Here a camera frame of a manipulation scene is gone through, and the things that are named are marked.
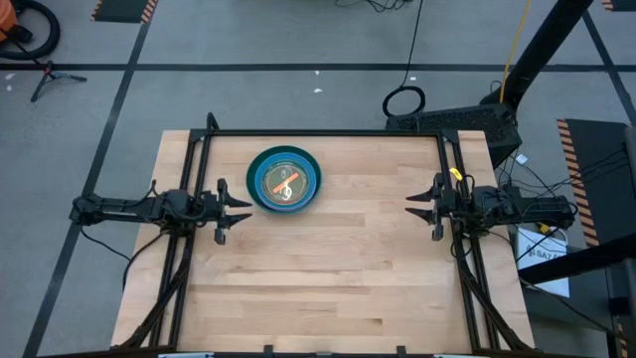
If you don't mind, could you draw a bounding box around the blue plastic plate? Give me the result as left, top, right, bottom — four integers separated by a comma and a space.
253, 151, 320, 212

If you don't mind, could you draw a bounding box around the black tangled floor cable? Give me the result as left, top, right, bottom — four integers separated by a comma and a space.
334, 0, 416, 14

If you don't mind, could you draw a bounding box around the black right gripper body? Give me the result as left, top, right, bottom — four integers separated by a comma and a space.
429, 171, 471, 243

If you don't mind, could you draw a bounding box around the black vacuum hose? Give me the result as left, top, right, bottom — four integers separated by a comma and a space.
0, 0, 63, 63

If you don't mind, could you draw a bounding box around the black perforated base box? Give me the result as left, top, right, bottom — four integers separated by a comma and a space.
386, 102, 524, 170

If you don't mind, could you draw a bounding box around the small orange translucent plate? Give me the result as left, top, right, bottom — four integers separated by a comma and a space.
261, 159, 312, 206

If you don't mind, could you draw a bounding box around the orange shop vacuum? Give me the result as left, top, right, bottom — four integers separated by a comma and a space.
0, 0, 19, 44

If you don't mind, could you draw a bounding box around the black coiled floor cable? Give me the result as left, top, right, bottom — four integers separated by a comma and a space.
381, 0, 427, 119

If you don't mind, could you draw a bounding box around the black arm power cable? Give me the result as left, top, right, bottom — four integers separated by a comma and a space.
79, 229, 168, 292

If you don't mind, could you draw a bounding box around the large dark green plate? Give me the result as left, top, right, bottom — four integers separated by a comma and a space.
245, 144, 324, 216

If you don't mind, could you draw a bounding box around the white printed box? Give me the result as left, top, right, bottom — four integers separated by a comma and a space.
516, 227, 571, 299

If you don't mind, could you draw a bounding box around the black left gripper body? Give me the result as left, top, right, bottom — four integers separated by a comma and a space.
198, 177, 231, 247

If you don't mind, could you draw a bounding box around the black tripod stand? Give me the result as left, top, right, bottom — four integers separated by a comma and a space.
29, 59, 89, 104

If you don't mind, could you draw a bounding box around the black hazard-striped floor mat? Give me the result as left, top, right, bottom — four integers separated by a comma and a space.
600, 0, 636, 13
90, 0, 159, 25
556, 117, 636, 249

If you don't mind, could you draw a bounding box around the black slanted beam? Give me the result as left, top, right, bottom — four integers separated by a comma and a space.
518, 245, 636, 286

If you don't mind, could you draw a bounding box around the black slanted post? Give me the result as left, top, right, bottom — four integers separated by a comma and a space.
479, 0, 595, 108

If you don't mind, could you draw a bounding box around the black aluminium table frame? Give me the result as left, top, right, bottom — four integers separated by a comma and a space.
118, 111, 537, 357

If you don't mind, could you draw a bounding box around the yellow floor cable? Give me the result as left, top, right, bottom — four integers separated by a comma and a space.
499, 0, 535, 104

